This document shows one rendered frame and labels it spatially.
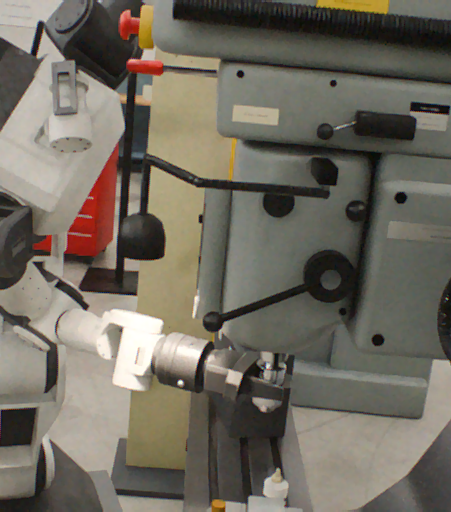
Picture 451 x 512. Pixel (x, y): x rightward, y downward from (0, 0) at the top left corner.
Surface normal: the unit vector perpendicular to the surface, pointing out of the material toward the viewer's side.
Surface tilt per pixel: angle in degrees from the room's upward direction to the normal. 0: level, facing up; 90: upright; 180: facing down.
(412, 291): 90
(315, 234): 90
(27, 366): 81
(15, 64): 59
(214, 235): 90
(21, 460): 28
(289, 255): 90
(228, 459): 0
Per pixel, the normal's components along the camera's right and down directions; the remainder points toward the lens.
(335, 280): 0.02, 0.28
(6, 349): 0.35, 0.15
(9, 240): 0.97, 0.16
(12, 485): 0.30, 0.51
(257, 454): 0.10, -0.96
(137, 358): -0.29, -0.08
